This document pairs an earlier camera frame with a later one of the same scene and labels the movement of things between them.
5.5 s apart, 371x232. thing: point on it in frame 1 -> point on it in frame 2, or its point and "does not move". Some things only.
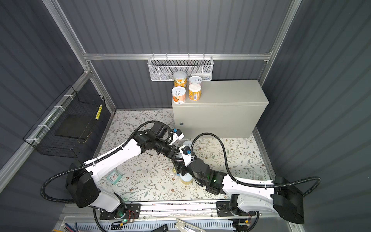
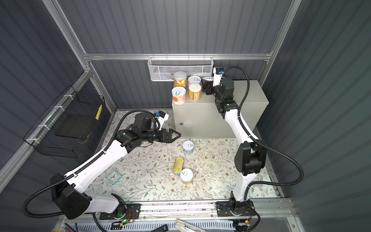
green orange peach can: (180, 79) does not move
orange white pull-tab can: (178, 94) does not move
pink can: (195, 79) does not move
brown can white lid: (194, 92) does not move
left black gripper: (172, 155) -> (169, 139)
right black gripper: (180, 166) -> (207, 87)
